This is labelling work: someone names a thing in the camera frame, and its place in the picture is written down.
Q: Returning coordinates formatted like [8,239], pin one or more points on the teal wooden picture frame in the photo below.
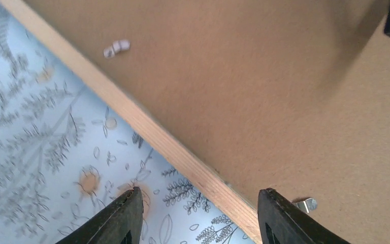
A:
[202,176]

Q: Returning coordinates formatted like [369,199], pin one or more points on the brown backing board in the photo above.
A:
[293,95]

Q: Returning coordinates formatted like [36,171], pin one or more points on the floral tablecloth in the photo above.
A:
[65,155]

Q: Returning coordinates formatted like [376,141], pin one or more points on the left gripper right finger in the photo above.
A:
[282,222]

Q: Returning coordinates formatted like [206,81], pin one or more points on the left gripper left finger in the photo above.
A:
[119,222]

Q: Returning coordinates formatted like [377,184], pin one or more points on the metal frame retaining clip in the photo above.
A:
[117,47]

